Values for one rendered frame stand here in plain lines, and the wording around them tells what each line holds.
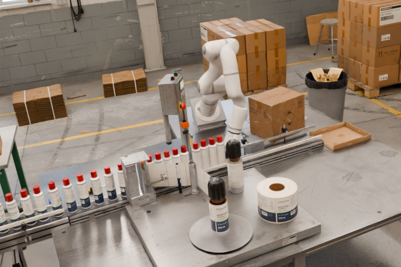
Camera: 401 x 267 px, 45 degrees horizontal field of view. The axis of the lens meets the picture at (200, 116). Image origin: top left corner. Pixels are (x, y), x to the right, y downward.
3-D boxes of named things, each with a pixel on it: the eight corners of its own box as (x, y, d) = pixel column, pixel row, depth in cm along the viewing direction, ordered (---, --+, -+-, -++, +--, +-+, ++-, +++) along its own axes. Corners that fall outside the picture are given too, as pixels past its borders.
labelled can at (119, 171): (122, 198, 270) (116, 166, 263) (120, 194, 275) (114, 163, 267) (131, 195, 272) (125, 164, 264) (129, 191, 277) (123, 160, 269)
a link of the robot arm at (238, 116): (231, 123, 294) (227, 126, 285) (236, 102, 291) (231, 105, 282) (244, 127, 291) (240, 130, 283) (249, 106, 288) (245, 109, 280)
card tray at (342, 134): (333, 151, 308) (333, 145, 307) (309, 136, 331) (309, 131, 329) (370, 139, 318) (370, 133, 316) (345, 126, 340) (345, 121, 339)
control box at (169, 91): (162, 115, 271) (157, 83, 264) (170, 104, 287) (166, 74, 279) (179, 115, 269) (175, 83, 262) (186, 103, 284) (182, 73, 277)
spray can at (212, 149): (212, 171, 288) (209, 141, 281) (209, 168, 293) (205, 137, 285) (220, 169, 290) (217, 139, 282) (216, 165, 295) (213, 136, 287)
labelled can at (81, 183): (82, 210, 263) (75, 177, 255) (81, 205, 267) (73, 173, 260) (92, 207, 265) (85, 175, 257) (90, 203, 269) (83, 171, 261)
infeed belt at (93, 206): (69, 222, 260) (68, 216, 259) (67, 215, 268) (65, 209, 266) (322, 145, 315) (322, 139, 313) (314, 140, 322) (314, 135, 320)
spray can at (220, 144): (219, 169, 290) (217, 139, 282) (216, 165, 295) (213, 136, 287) (227, 167, 292) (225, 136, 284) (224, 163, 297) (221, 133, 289)
